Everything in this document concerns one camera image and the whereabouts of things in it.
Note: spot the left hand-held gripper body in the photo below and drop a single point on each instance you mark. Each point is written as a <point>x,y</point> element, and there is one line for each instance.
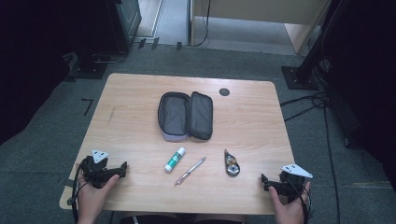
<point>93,171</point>

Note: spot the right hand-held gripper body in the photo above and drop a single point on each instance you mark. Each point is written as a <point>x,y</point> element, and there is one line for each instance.
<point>291,186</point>

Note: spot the white green glue stick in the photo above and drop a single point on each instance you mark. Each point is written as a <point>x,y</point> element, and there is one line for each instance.
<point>175,159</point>

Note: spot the silver pen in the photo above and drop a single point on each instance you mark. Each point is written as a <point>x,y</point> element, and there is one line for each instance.
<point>190,171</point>

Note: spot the black zip pencil case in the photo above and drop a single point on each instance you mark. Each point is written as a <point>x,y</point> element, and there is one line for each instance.
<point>186,115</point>

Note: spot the person's right hand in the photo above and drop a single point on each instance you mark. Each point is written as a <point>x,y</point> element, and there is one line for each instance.
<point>291,214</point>

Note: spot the person's left hand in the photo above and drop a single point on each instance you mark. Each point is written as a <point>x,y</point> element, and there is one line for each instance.
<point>91,199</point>

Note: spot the black round table grommet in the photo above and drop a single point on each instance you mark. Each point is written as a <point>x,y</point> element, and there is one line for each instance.
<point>224,92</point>

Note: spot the black stand with square base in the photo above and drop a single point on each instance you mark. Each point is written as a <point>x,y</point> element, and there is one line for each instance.
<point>88,67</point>

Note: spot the black slanted stand with base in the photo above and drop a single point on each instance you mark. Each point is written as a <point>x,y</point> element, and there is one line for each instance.
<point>303,73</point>

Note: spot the black cabinet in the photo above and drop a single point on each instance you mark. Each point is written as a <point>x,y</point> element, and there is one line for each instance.
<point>127,21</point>

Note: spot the light wooden furniture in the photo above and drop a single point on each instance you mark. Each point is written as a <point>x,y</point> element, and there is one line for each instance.
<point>264,11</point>

